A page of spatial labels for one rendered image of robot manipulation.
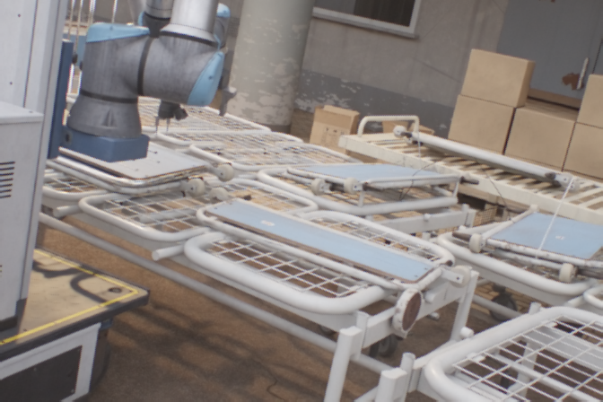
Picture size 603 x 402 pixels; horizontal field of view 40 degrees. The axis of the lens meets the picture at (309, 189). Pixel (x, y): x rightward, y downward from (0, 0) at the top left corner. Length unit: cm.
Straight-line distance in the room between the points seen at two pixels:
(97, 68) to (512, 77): 406
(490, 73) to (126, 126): 400
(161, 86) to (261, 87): 499
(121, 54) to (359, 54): 704
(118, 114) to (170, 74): 17
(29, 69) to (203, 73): 42
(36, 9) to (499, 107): 417
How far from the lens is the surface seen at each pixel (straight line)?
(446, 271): 248
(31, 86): 212
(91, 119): 213
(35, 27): 211
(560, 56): 823
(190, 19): 211
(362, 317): 209
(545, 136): 579
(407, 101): 876
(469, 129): 588
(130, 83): 212
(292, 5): 705
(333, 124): 650
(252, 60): 708
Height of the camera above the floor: 121
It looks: 13 degrees down
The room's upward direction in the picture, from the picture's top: 12 degrees clockwise
